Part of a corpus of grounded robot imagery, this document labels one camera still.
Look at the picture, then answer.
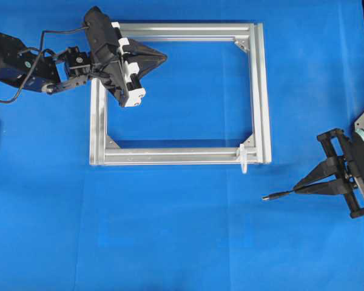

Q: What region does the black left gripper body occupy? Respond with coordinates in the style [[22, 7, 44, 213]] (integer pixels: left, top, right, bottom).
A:
[[84, 6, 146, 107]]

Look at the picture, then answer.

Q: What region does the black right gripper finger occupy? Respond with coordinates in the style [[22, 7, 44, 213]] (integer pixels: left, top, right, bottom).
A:
[[293, 156, 345, 190], [294, 179, 353, 195]]

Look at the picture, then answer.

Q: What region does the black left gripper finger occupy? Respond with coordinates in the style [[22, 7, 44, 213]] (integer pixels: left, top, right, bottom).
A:
[[136, 57, 166, 85], [128, 38, 167, 59]]

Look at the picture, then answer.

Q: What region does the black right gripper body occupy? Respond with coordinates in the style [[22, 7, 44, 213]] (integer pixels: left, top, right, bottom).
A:
[[317, 127, 364, 218]]

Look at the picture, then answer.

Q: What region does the black wire with plug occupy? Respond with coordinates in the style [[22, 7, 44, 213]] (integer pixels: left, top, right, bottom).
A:
[[261, 189, 297, 201]]

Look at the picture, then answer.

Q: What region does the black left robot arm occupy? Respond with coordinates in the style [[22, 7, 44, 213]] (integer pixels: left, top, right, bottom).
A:
[[0, 6, 167, 107]]

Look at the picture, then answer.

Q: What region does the white zip tie loop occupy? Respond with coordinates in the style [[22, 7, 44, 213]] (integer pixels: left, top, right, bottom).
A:
[[236, 144, 255, 174]]

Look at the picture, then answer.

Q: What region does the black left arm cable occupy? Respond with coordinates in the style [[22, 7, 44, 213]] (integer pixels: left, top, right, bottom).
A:
[[0, 25, 89, 105]]

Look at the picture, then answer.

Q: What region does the silver aluminium extrusion frame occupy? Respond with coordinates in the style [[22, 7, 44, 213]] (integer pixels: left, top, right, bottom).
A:
[[89, 22, 272, 166]]

